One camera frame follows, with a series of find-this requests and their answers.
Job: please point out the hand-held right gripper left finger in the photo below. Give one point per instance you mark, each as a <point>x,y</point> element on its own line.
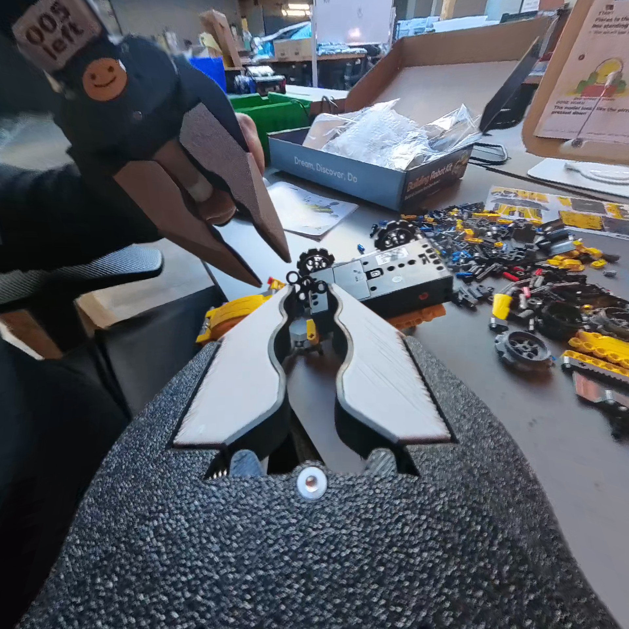
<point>236,388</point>

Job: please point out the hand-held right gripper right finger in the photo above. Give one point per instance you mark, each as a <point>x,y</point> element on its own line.
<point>393,383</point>

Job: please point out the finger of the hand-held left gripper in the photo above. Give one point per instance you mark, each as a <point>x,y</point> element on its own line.
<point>172,206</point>
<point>231,162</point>

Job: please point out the yellow black brick vehicle model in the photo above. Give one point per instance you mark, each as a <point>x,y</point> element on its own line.
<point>393,275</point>

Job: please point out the person's left forearm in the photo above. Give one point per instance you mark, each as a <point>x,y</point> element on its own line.
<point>69,221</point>

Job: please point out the grey desk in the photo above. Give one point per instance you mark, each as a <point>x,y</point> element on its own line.
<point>521,432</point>

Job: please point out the person's left hand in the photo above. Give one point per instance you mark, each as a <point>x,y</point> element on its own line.
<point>214,201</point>

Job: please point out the green bin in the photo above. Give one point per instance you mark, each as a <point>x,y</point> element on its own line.
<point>270,113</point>

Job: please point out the blue bin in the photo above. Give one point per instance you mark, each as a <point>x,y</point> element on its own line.
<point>209,74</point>

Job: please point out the instruction booklet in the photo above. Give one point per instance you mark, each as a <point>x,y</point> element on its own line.
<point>310,208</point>

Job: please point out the dark chair armrest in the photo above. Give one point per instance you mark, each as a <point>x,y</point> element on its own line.
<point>79,270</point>

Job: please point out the grey sprocket wheel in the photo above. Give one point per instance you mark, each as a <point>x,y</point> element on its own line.
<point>523,350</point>

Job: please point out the blue cardboard box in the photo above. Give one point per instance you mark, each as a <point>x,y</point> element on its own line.
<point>373,177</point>

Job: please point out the clear plastic bags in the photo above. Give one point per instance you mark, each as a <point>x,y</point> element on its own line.
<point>393,133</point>

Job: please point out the whiteboard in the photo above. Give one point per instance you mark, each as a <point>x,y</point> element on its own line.
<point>354,20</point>

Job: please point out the pile of loose brick parts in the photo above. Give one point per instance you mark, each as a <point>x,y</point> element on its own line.
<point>560,285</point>

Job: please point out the yellow printed sheet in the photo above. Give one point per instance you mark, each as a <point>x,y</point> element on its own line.
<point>550,208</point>

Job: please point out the white flat tray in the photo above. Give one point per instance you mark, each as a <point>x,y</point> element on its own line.
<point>590,172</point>

